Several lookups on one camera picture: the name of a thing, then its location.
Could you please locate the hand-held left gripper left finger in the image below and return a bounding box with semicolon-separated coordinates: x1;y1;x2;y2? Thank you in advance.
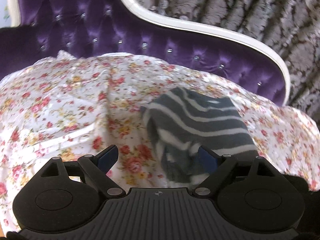
40;144;127;197

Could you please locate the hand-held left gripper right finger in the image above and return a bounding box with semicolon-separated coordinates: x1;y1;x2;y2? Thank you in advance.
192;145;276;197

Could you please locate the grey white striped cardigan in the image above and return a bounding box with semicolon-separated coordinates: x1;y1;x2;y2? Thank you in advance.
140;87;259;188

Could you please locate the floral bedsheet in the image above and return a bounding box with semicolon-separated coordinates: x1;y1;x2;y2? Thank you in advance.
0;50;320;233

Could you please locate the purple tufted headboard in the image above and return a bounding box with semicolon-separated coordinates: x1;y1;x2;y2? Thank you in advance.
0;0;292;107

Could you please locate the brown damask curtain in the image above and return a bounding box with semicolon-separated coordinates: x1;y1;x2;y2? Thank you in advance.
127;0;320;122

